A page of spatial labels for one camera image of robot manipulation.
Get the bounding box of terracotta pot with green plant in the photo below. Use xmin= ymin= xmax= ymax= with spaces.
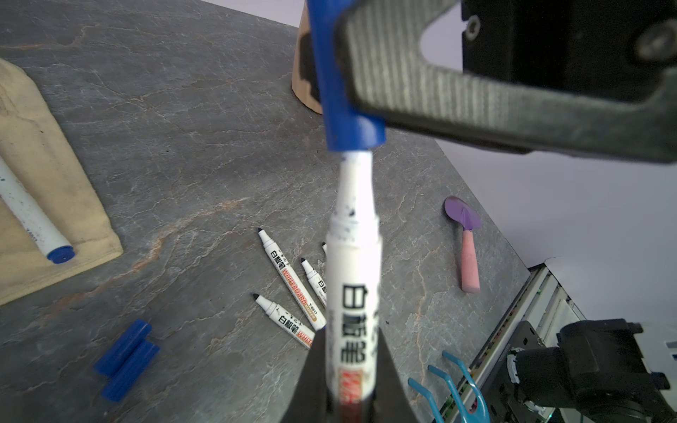
xmin=291 ymin=3 xmax=323 ymax=115

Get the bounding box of cream work glove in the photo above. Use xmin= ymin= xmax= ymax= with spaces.
xmin=1 ymin=61 xmax=123 ymax=304

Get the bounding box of purple pink small shovel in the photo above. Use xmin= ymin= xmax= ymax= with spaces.
xmin=444 ymin=197 xmax=481 ymax=294

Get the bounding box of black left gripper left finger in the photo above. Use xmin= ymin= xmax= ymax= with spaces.
xmin=281 ymin=328 xmax=327 ymax=423

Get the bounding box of blue pen cap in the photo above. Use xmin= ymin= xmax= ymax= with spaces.
xmin=307 ymin=0 xmax=386 ymax=152
xmin=93 ymin=319 xmax=153 ymax=377
xmin=102 ymin=340 xmax=160 ymax=402

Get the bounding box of white whiteboard marker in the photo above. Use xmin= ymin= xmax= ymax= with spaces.
xmin=1 ymin=160 xmax=76 ymax=264
xmin=325 ymin=151 xmax=383 ymax=422
xmin=252 ymin=294 xmax=315 ymax=349
xmin=257 ymin=227 xmax=326 ymax=331
xmin=301 ymin=257 xmax=327 ymax=308

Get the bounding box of aluminium front rail base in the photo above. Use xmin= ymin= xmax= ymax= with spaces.
xmin=469 ymin=265 xmax=584 ymax=422

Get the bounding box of teal fork yellow handle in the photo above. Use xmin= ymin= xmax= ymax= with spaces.
xmin=407 ymin=350 xmax=490 ymax=423

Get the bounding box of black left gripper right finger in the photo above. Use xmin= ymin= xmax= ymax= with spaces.
xmin=372 ymin=329 xmax=418 ymax=422

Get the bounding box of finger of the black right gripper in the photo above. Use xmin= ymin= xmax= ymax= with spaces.
xmin=299 ymin=33 xmax=321 ymax=103

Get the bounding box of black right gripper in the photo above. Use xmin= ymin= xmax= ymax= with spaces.
xmin=336 ymin=1 xmax=676 ymax=163

